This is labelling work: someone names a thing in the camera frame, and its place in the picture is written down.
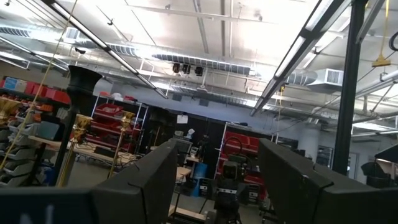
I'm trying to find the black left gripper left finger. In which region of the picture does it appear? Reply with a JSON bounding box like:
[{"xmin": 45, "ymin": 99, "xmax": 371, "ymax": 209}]
[{"xmin": 91, "ymin": 139, "xmax": 178, "ymax": 224}]

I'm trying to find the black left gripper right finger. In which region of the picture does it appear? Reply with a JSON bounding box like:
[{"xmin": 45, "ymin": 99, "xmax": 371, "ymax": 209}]
[{"xmin": 257, "ymin": 138, "xmax": 398, "ymax": 224}]

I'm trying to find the black candle stick holder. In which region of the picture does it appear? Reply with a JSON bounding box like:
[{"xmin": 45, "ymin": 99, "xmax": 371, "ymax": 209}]
[{"xmin": 52, "ymin": 65, "xmax": 104, "ymax": 187}]

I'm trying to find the blue barrel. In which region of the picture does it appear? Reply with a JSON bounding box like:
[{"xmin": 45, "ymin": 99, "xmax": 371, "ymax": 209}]
[{"xmin": 190, "ymin": 161, "xmax": 208, "ymax": 197}]

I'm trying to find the red storage bins rack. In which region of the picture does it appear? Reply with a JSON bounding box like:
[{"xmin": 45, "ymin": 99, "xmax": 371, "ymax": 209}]
[{"xmin": 214, "ymin": 122, "xmax": 267, "ymax": 202}]

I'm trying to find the white ceiling air unit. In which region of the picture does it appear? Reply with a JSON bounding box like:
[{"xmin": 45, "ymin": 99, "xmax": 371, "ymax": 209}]
[{"xmin": 306, "ymin": 68, "xmax": 345, "ymax": 95}]

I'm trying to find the shelf with grey bins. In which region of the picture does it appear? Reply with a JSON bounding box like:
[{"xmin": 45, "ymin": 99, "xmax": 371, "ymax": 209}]
[{"xmin": 0, "ymin": 77, "xmax": 72, "ymax": 188}]

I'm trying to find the long ceiling light bar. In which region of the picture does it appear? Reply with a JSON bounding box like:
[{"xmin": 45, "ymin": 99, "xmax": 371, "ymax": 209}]
[
  {"xmin": 43, "ymin": 0, "xmax": 169, "ymax": 100},
  {"xmin": 249, "ymin": 0, "xmax": 345, "ymax": 117}
]

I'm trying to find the black camera on stand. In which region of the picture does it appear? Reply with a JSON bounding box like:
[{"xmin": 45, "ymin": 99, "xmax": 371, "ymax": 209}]
[{"xmin": 213, "ymin": 136, "xmax": 250, "ymax": 224}]

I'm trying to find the red bins wire shelf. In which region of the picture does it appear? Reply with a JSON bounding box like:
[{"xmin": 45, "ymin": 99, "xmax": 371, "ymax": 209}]
[{"xmin": 89, "ymin": 95, "xmax": 149, "ymax": 155}]

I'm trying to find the black vertical frame post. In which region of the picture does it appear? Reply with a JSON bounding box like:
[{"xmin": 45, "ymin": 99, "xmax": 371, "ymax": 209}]
[{"xmin": 331, "ymin": 0, "xmax": 370, "ymax": 175}]

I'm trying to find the yellow hanging cord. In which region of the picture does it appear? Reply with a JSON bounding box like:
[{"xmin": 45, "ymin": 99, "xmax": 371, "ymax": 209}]
[{"xmin": 0, "ymin": 0, "xmax": 78, "ymax": 170}]

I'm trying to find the yellow cord with hook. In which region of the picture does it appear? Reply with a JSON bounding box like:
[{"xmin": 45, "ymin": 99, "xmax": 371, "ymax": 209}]
[{"xmin": 371, "ymin": 0, "xmax": 392, "ymax": 68}]

